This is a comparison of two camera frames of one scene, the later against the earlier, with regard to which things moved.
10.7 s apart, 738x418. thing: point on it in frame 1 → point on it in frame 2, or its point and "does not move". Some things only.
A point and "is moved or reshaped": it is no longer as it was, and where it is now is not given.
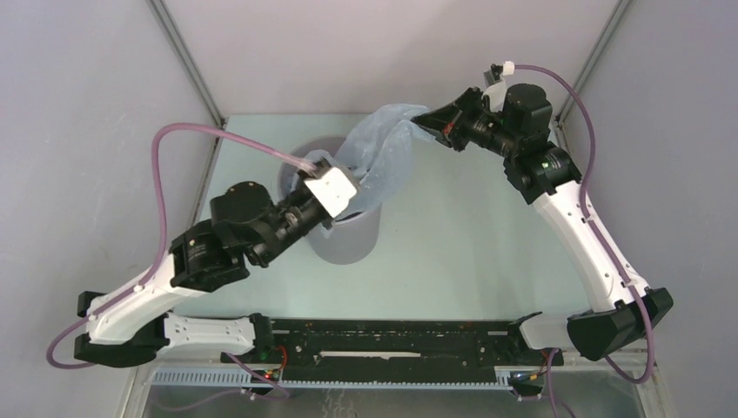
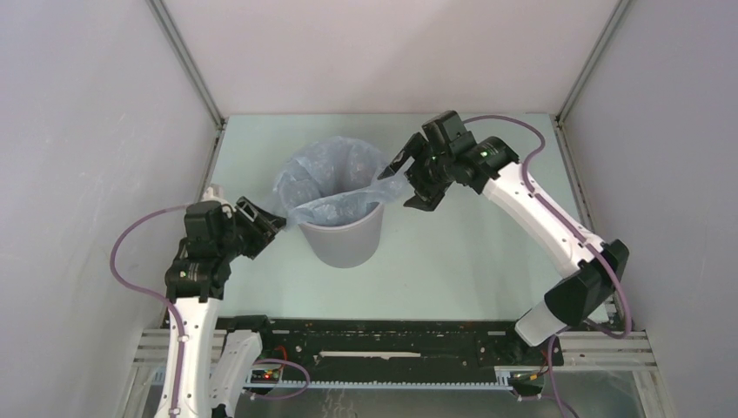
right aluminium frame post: [560, 129] does not move
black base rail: [385, 349] does not move
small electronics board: [272, 374] does not move
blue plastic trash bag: [375, 152] is moved or reshaped
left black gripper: [329, 223] → [262, 236]
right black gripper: [450, 119] → [426, 197]
